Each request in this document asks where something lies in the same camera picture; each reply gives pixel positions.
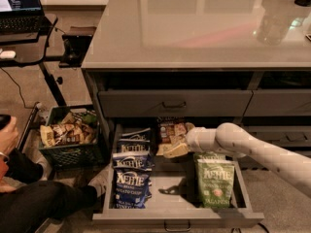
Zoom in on snack bags in crate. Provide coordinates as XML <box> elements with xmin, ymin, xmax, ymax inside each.
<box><xmin>40</xmin><ymin>113</ymin><xmax>97</xmax><ymax>148</ymax></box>

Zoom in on black side desk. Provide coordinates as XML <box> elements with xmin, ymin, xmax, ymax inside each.
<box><xmin>0</xmin><ymin>14</ymin><xmax>66</xmax><ymax>106</ymax></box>

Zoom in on rear blue Kettle chip bag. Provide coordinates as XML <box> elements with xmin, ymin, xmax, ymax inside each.
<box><xmin>121</xmin><ymin>128</ymin><xmax>151</xmax><ymax>141</ymax></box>

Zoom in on front green Kettle chip bag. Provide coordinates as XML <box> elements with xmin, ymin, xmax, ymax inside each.
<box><xmin>196</xmin><ymin>159</ymin><xmax>235</xmax><ymax>208</ymax></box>

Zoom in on brown chip bag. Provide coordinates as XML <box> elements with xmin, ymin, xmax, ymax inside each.
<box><xmin>156</xmin><ymin>116</ymin><xmax>194</xmax><ymax>155</ymax></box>

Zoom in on black handheld controller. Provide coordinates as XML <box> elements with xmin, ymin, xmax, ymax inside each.
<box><xmin>0</xmin><ymin>115</ymin><xmax>11</xmax><ymax>130</ymax></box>

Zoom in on open laptop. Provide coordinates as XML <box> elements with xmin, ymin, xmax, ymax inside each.
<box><xmin>0</xmin><ymin>0</ymin><xmax>45</xmax><ymax>35</ymax></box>

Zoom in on blue kettle chip bag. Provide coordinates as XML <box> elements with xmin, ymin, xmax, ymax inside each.
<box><xmin>117</xmin><ymin>140</ymin><xmax>151</xmax><ymax>152</ymax></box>
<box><xmin>115</xmin><ymin>169</ymin><xmax>151</xmax><ymax>209</ymax></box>
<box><xmin>121</xmin><ymin>128</ymin><xmax>151</xmax><ymax>141</ymax></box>
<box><xmin>113</xmin><ymin>151</ymin><xmax>154</xmax><ymax>171</ymax></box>

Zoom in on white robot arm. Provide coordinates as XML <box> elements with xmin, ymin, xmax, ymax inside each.
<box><xmin>163</xmin><ymin>122</ymin><xmax>311</xmax><ymax>197</ymax></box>

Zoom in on rear green Kettle chip bag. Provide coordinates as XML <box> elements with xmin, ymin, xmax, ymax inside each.
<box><xmin>193</xmin><ymin>152</ymin><xmax>225</xmax><ymax>160</ymax></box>

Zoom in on white computer mouse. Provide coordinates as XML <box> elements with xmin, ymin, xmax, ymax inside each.
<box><xmin>0</xmin><ymin>50</ymin><xmax>16</xmax><ymax>59</ymax></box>

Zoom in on grey top drawer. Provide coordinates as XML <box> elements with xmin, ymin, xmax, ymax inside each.
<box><xmin>98</xmin><ymin>89</ymin><xmax>252</xmax><ymax>117</ymax></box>

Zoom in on grey cabinet with glossy counter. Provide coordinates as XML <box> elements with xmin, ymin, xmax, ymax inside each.
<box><xmin>81</xmin><ymin>0</ymin><xmax>311</xmax><ymax>170</ymax></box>

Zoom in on person's hand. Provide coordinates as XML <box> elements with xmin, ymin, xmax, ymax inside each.
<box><xmin>0</xmin><ymin>116</ymin><xmax>18</xmax><ymax>157</ymax></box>

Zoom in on front blue Kettle chip bag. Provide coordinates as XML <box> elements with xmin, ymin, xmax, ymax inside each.
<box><xmin>115</xmin><ymin>169</ymin><xmax>151</xmax><ymax>209</ymax></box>

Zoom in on green kettle chip bag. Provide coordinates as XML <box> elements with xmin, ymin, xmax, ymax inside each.
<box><xmin>196</xmin><ymin>159</ymin><xmax>235</xmax><ymax>208</ymax></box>
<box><xmin>193</xmin><ymin>152</ymin><xmax>225</xmax><ymax>160</ymax></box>

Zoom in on person's legs in black trousers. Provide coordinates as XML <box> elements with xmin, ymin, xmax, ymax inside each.
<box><xmin>0</xmin><ymin>150</ymin><xmax>110</xmax><ymax>233</ymax></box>

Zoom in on right grey drawers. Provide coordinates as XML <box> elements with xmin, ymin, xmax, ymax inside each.
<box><xmin>239</xmin><ymin>89</ymin><xmax>311</xmax><ymax>157</ymax></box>

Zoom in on open grey middle drawer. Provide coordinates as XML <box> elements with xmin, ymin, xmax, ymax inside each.
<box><xmin>93</xmin><ymin>129</ymin><xmax>264</xmax><ymax>233</ymax></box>

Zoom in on black device on desk shelf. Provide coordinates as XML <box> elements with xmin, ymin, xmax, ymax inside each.
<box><xmin>59</xmin><ymin>26</ymin><xmax>96</xmax><ymax>68</ymax></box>

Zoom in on black cable on floor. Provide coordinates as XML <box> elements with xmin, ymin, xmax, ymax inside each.
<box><xmin>0</xmin><ymin>66</ymin><xmax>40</xmax><ymax>110</ymax></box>

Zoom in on dark plastic crate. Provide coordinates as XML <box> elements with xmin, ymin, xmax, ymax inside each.
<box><xmin>39</xmin><ymin>105</ymin><xmax>104</xmax><ymax>170</ymax></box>

